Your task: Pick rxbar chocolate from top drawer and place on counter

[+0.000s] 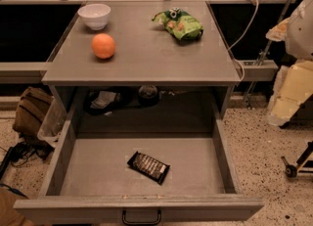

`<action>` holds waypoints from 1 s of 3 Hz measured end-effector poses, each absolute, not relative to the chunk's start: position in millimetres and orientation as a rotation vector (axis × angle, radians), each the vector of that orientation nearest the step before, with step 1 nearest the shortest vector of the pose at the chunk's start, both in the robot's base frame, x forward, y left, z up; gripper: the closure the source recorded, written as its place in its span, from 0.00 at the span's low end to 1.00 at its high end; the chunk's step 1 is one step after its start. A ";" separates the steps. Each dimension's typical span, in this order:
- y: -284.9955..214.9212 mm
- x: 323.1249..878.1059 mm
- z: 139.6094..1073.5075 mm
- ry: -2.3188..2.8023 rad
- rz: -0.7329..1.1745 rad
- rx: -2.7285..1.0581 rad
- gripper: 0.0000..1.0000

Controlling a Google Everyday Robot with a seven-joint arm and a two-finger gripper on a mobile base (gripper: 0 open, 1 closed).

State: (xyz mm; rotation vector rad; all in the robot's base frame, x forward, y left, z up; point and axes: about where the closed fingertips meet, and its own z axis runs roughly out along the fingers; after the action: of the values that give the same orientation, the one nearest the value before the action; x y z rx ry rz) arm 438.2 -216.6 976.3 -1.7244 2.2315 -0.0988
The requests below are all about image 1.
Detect grey cabinet with counter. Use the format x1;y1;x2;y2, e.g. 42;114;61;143
41;0;243;140

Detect white ceramic bowl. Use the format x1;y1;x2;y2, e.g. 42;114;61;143
78;4;111;30

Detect brown backpack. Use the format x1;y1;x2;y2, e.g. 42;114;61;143
13;87;53;145

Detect black bag with paper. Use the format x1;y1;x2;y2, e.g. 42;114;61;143
83;87;134;115

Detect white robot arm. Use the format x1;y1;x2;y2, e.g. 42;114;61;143
266;0;313;126

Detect black drawer handle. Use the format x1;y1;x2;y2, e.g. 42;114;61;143
121;210;162;226

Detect dark round container under counter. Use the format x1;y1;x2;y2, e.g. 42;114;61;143
138;85;159;107

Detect black cables on floor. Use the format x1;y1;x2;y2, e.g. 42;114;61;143
0;141;53;181

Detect orange fruit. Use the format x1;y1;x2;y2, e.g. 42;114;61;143
91;33;115;59

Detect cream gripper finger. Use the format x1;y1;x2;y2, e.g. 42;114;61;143
267;60;313;126
266;18;290;42

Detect metal stand pole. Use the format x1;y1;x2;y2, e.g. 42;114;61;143
242;0;305;109

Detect green chip bag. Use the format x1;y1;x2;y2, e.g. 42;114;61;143
152;8;203;41

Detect black rxbar chocolate wrapper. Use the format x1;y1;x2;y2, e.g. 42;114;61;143
127;152;170;185

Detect clear plastic bin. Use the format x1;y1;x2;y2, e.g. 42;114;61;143
37;100;67;148

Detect grey top drawer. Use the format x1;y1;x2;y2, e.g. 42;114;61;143
15;121;262;224

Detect black wheeled stand base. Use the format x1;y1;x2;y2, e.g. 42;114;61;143
281;142;313;178

